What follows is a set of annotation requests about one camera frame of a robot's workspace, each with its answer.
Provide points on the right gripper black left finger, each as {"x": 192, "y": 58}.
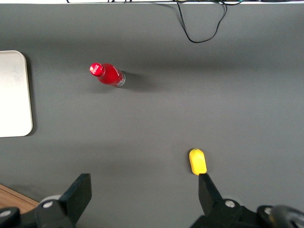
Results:
{"x": 79, "y": 194}

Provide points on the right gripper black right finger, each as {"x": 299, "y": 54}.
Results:
{"x": 207, "y": 192}

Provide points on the cream plastic tray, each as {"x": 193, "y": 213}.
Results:
{"x": 14, "y": 95}

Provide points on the yellow toy lemon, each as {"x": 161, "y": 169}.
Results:
{"x": 197, "y": 162}

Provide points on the wooden drawer cabinet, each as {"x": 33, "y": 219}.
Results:
{"x": 12, "y": 197}

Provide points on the red soda bottle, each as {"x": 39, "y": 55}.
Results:
{"x": 109, "y": 74}

